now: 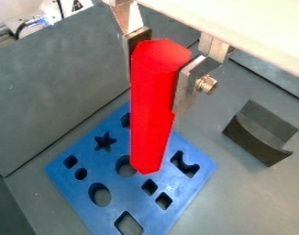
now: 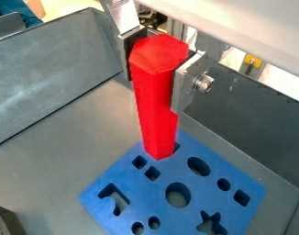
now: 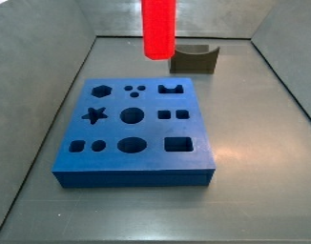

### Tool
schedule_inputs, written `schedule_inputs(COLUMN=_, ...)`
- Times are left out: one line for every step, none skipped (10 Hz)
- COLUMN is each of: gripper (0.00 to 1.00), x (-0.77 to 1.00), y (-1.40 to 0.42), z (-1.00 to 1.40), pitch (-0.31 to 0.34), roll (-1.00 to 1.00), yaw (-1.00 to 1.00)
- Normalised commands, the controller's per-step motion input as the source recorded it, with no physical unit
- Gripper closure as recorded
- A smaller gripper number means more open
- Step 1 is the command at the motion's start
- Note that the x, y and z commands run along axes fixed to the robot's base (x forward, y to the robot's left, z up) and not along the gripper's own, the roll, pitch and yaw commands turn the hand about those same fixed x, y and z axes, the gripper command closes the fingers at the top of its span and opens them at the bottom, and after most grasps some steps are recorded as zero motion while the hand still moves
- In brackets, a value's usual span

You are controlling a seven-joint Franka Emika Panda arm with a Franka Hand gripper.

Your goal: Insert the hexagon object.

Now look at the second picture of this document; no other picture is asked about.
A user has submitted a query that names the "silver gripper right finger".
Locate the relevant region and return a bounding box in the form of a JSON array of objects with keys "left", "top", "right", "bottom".
[{"left": 170, "top": 31, "right": 229, "bottom": 114}]

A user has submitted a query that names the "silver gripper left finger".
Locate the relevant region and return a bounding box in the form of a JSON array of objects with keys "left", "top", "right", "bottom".
[{"left": 100, "top": 0, "right": 146, "bottom": 81}]

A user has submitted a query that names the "red hexagonal peg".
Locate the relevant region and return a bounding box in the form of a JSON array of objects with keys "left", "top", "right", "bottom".
[{"left": 128, "top": 34, "right": 188, "bottom": 160}]

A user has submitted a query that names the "black object bottom left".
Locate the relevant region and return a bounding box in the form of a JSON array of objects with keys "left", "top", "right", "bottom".
[{"left": 0, "top": 207, "right": 25, "bottom": 235}]

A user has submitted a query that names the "person in blue sleeve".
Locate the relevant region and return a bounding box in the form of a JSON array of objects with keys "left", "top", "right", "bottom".
[{"left": 0, "top": 0, "right": 42, "bottom": 28}]

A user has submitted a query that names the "grey metal tray bin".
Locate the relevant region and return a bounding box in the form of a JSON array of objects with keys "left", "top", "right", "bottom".
[{"left": 0, "top": 8, "right": 299, "bottom": 235}]

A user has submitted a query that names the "blue shape-sorting board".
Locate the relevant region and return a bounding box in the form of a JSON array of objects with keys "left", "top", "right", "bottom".
[{"left": 78, "top": 131, "right": 265, "bottom": 235}]

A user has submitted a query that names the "yellow bracket fixture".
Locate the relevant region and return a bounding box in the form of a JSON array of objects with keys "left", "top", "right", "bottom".
[{"left": 238, "top": 53, "right": 262, "bottom": 77}]

